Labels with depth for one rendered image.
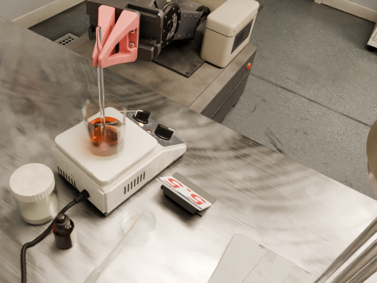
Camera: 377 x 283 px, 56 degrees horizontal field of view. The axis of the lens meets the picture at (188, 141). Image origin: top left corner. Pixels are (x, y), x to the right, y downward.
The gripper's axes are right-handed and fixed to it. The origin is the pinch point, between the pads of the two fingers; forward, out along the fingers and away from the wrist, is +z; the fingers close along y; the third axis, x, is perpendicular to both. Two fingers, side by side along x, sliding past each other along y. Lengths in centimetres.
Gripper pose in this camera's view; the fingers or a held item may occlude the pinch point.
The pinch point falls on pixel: (99, 59)
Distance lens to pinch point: 45.0
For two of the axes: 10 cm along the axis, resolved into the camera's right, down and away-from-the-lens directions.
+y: 9.6, 2.6, -0.6
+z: -2.3, 6.9, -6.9
